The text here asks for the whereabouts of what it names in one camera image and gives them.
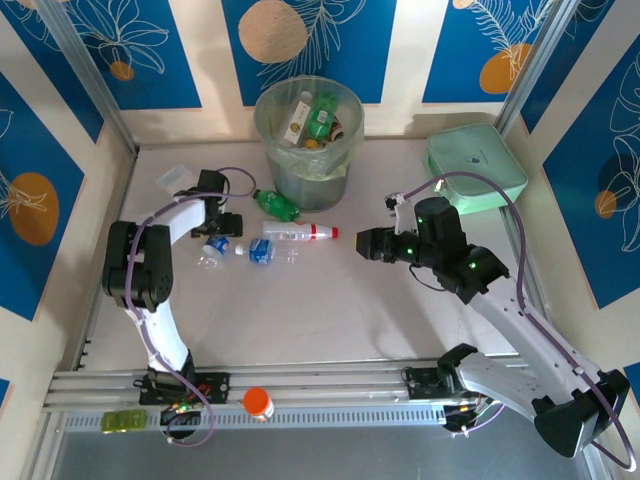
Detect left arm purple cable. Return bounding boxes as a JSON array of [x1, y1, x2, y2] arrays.
[[123, 167, 257, 447]]

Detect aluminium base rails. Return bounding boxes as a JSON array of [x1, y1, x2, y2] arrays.
[[42, 349, 589, 414]]

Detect orange cap jar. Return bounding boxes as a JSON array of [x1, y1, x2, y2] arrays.
[[243, 387, 275, 424]]

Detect mint green zip case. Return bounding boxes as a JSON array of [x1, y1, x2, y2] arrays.
[[424, 123, 529, 216]]

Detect translucent green trash bin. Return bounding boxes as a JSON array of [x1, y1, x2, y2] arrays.
[[254, 74, 365, 211]]

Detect grey metal platform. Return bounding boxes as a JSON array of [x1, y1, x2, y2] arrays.
[[29, 399, 619, 480]]

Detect blue label bottle white cap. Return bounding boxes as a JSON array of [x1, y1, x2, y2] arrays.
[[233, 238, 300, 266]]

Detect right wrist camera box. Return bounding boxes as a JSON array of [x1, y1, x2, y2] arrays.
[[383, 192, 416, 234]]

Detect grey slotted cable duct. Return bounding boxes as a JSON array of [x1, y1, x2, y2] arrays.
[[60, 404, 449, 435]]

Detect clear plastic box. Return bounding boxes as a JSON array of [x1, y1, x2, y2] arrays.
[[155, 165, 195, 192]]

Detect green bottle yellow cap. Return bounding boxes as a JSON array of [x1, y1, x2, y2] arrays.
[[251, 188, 303, 222], [303, 91, 340, 150]]

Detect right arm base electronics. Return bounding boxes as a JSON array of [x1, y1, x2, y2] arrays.
[[442, 394, 501, 432]]

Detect yellow green plastic block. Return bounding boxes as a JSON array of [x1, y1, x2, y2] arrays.
[[101, 408, 149, 434]]

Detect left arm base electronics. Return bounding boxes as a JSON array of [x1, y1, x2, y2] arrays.
[[159, 398, 204, 427]]

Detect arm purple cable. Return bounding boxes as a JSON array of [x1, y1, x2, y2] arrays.
[[123, 167, 257, 447], [402, 172, 637, 471]]

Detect clear bottle red cap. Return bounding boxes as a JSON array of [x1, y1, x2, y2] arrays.
[[262, 221, 340, 244]]

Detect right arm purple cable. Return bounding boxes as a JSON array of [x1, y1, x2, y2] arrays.
[[402, 172, 637, 471]]

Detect pale green bin liner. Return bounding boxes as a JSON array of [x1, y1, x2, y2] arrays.
[[254, 73, 366, 181]]

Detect aluminium frame post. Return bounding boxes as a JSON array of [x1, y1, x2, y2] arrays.
[[35, 0, 141, 157], [491, 0, 584, 147]]

